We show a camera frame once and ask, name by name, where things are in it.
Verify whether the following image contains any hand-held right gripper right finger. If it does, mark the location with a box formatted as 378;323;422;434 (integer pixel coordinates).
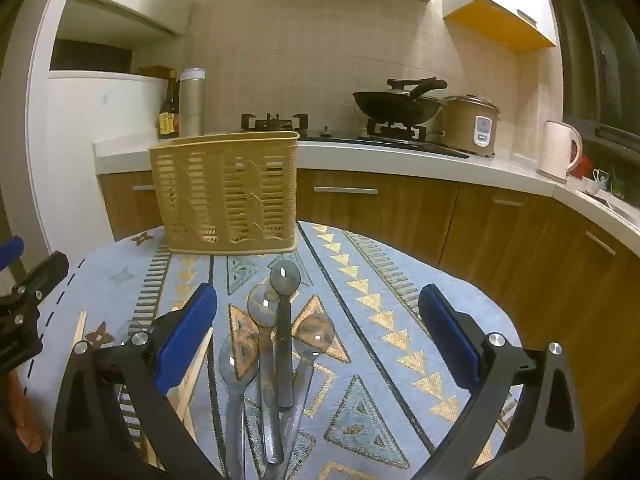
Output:
415;283;587;480

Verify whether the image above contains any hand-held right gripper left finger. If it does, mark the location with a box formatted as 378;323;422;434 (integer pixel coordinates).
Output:
52;282;226;480

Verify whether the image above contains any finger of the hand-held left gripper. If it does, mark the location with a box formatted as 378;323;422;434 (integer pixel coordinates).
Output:
0;236;25;273
0;251;69;313

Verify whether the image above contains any beige plastic utensil basket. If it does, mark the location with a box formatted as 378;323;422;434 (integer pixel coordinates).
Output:
148;131;301;256

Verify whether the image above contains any person's left hand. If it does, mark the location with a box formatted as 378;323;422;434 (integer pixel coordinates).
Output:
7;374;46;454

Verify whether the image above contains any blue patterned tablecloth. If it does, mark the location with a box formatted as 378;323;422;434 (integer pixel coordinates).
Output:
17;220;526;480

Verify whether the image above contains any white refrigerator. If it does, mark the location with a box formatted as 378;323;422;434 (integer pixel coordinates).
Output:
47;71;169;253

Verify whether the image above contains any dark soy sauce bottle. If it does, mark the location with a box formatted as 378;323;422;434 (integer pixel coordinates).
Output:
158;70;181;140

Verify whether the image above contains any white mug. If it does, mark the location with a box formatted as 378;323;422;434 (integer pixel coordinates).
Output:
537;120;584;184

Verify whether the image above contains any beige rice cooker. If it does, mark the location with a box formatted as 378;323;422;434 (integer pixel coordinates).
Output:
430;94;502;157

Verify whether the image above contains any red cup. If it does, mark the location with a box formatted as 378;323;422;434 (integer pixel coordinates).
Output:
570;154;594;180

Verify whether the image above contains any steel canister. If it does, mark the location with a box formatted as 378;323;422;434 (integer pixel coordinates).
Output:
178;67;207;137

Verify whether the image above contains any black gas stove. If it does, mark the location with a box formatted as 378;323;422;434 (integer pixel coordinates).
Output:
240;112;471;160

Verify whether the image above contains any black wok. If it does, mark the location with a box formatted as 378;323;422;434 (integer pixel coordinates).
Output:
352;77;448;126

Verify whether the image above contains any dark window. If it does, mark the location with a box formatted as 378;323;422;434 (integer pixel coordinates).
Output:
547;0;640;136

